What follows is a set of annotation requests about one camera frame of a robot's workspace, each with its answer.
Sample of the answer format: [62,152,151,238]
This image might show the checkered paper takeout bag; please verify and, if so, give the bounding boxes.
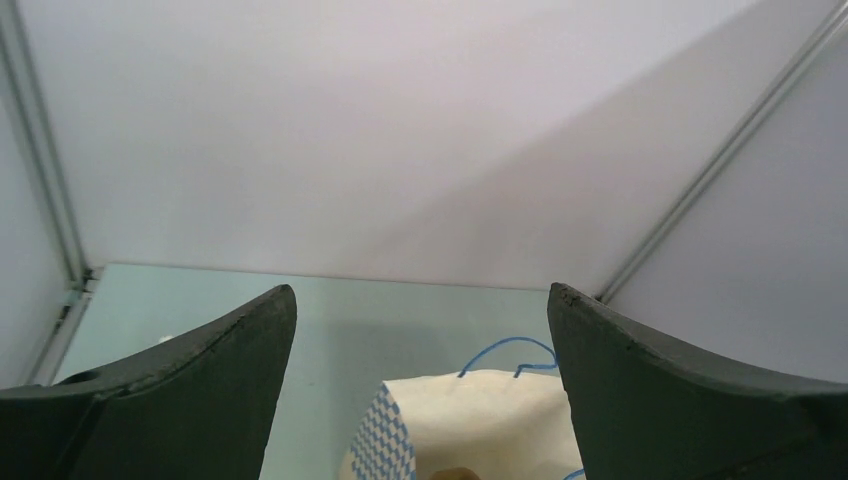
[338,338,586,480]

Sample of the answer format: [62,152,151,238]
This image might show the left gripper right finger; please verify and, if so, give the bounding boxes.
[547,283,847,479]

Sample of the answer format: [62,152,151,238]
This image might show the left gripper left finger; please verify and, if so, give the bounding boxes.
[1,285,297,479]

